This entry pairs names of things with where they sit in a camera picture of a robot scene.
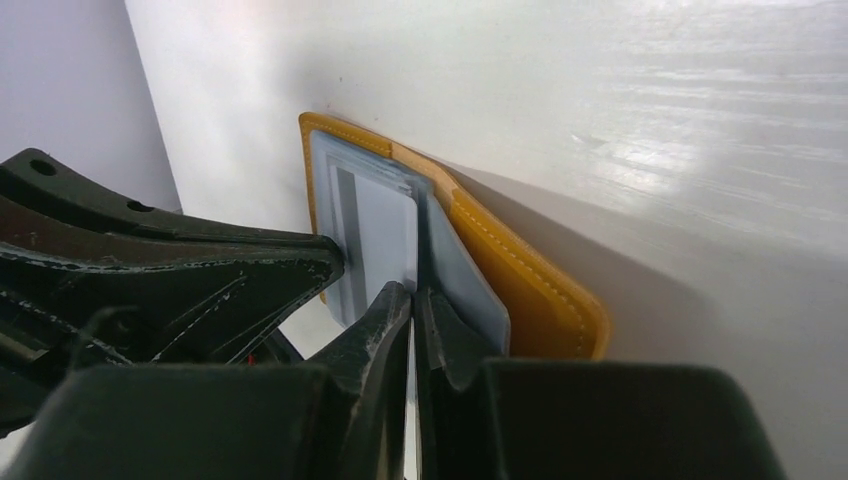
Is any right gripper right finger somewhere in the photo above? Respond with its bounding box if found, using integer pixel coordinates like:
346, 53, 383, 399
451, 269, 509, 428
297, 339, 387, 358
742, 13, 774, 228
413, 286, 510, 479

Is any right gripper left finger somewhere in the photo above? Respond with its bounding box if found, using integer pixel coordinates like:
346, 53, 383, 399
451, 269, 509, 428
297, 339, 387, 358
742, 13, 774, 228
305, 281, 412, 479

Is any silver credit card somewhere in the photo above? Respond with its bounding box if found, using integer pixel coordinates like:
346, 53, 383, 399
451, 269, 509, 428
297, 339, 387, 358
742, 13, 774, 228
314, 153, 418, 327

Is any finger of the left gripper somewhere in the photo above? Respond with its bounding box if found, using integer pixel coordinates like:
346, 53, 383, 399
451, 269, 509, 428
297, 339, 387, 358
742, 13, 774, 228
1, 148, 344, 434

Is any yellow leather card holder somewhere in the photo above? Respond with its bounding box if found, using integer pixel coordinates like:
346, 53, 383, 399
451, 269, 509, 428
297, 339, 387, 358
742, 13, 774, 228
298, 112, 611, 360

